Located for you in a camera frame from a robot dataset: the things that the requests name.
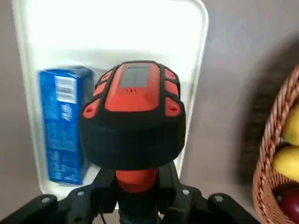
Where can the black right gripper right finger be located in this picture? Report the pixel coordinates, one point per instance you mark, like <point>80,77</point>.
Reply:
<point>194,207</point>

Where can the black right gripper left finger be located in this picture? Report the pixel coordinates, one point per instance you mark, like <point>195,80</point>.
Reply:
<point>58,210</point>

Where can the orange black barcode scanner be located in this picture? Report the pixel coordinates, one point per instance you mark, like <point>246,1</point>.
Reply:
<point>130,105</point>

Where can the blue Oreo cookie box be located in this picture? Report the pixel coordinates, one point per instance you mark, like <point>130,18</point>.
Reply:
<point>60,130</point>

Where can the white rectangular tray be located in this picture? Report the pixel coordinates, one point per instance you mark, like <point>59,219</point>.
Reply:
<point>112,28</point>

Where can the brown wicker basket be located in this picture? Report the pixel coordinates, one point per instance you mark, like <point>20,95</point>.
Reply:
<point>264,163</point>

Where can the red yellow mango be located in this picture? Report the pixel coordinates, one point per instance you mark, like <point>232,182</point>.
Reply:
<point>292,205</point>

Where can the long yellow mango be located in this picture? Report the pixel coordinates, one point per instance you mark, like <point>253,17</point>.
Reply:
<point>287,163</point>

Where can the small yellow mango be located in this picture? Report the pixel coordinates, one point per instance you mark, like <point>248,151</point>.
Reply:
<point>293,126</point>

